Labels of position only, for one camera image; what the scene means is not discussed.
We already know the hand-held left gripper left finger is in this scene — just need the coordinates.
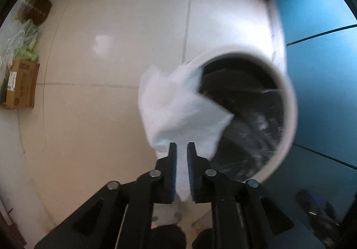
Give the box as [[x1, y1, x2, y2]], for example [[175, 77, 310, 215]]
[[34, 142, 178, 249]]

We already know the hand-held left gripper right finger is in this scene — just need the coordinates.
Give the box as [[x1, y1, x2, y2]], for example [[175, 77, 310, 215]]
[[187, 142, 295, 249]]

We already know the white paper tissue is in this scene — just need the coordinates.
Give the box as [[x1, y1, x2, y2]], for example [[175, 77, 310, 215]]
[[139, 65, 234, 222]]

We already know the white round trash bin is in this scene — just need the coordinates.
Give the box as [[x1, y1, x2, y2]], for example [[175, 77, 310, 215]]
[[186, 46, 298, 184]]

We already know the black bin liner bag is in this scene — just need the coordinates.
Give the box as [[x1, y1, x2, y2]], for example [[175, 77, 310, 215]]
[[199, 59, 285, 182]]

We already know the blue cabinet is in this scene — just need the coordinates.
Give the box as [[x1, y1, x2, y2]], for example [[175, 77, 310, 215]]
[[268, 0, 357, 249]]

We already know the brown cardboard box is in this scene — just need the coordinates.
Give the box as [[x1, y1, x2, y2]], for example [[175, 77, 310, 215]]
[[6, 59, 40, 110]]

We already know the clear plastic bag of greens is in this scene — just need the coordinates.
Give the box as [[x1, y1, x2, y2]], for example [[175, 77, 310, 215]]
[[0, 19, 39, 90]]

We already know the dark brown box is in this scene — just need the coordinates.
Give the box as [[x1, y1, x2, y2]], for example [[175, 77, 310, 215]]
[[21, 0, 52, 26]]

